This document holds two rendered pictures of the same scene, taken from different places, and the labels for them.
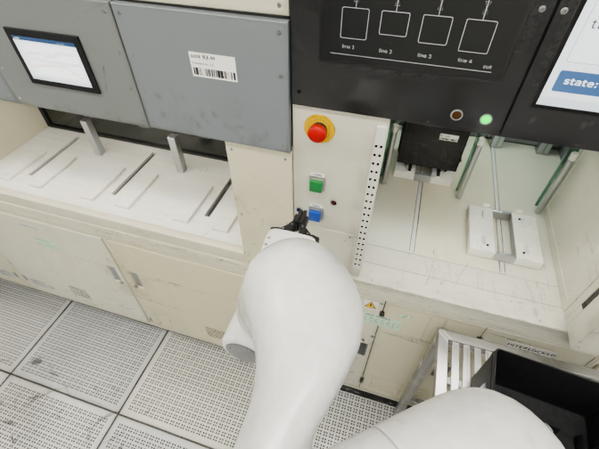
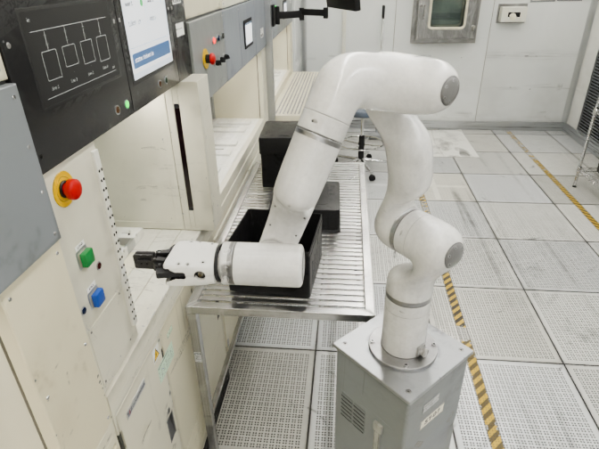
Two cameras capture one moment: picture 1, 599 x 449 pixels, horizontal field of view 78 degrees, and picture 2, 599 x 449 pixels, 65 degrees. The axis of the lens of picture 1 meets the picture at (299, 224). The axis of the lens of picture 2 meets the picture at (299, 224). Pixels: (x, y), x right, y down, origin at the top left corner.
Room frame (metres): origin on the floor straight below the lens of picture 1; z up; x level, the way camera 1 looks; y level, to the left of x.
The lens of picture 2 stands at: (0.42, 0.83, 1.71)
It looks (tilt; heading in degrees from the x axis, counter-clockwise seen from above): 29 degrees down; 259
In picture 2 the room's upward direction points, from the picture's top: 1 degrees counter-clockwise
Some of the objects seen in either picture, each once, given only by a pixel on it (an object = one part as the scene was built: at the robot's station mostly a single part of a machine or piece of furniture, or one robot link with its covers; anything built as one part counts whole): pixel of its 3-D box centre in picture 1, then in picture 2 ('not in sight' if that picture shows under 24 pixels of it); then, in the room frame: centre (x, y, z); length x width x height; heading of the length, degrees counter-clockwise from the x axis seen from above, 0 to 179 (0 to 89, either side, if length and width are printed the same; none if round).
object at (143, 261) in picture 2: (291, 223); (148, 265); (0.56, 0.02, 1.20); 0.07 x 0.03 x 0.03; 163
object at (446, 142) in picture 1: (435, 124); not in sight; (1.19, -0.49, 1.06); 0.24 x 0.20 x 0.32; 73
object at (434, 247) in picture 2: not in sight; (422, 260); (-0.07, -0.06, 1.07); 0.19 x 0.12 x 0.24; 113
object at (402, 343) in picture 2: not in sight; (405, 321); (-0.05, -0.09, 0.85); 0.19 x 0.19 x 0.18
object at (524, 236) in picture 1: (503, 233); (102, 243); (0.81, -0.65, 0.89); 0.22 x 0.21 x 0.04; 163
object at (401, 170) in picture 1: (424, 161); not in sight; (1.19, -0.49, 0.89); 0.22 x 0.21 x 0.04; 163
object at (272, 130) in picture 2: not in sight; (291, 153); (0.01, -1.38, 0.89); 0.29 x 0.29 x 0.25; 74
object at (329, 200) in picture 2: not in sight; (306, 201); (0.04, -0.94, 0.83); 0.29 x 0.29 x 0.13; 74
